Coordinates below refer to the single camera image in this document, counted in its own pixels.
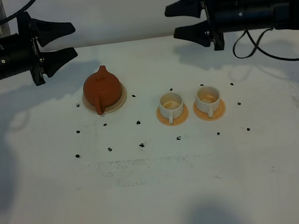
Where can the cream teapot saucer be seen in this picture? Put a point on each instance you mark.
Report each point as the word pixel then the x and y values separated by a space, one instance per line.
pixel 111 108

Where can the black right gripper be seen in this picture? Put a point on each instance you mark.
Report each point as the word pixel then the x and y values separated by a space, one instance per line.
pixel 223 16

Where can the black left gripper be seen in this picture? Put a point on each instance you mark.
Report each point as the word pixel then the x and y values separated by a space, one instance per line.
pixel 18 52

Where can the white teacup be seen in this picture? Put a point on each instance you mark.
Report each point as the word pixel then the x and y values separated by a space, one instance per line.
pixel 208 100
pixel 171 106

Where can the right white teacup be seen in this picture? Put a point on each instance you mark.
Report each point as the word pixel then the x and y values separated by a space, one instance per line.
pixel 208 100

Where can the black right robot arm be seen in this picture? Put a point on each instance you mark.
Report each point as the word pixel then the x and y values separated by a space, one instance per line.
pixel 263 14

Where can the right orange saucer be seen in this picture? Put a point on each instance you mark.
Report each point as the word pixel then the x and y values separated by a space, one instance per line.
pixel 217 114

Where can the left white teacup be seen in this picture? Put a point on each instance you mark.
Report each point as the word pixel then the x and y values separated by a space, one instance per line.
pixel 171 106

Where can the left orange saucer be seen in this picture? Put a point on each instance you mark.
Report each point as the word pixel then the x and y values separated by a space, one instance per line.
pixel 177 121

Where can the brown clay teapot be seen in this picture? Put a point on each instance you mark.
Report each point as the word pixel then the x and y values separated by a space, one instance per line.
pixel 102 89

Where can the orange saucer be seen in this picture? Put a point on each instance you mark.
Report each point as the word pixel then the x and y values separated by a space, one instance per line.
pixel 177 121
pixel 217 114

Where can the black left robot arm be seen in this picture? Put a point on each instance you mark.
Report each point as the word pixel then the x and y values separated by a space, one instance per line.
pixel 20 52

